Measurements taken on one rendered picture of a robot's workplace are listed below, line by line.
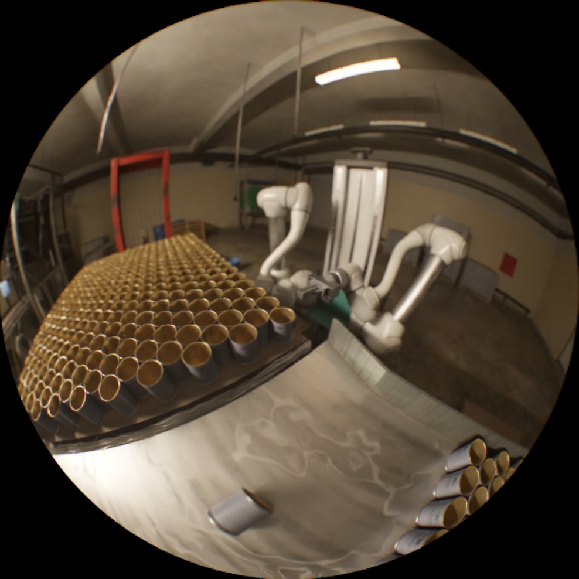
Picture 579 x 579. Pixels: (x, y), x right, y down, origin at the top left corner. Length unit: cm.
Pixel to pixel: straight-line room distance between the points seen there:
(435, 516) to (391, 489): 13
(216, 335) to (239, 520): 42
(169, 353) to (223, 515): 37
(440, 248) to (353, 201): 59
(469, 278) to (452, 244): 600
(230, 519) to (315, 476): 17
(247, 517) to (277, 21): 416
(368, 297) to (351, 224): 54
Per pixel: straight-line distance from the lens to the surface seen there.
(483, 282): 704
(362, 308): 77
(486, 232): 861
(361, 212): 112
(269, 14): 378
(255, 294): 59
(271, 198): 100
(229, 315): 49
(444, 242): 93
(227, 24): 395
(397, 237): 680
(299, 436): 39
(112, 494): 55
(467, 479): 53
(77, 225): 1036
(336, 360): 50
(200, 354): 44
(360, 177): 115
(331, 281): 66
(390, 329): 87
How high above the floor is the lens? 146
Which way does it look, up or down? 29 degrees down
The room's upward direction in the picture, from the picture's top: 3 degrees clockwise
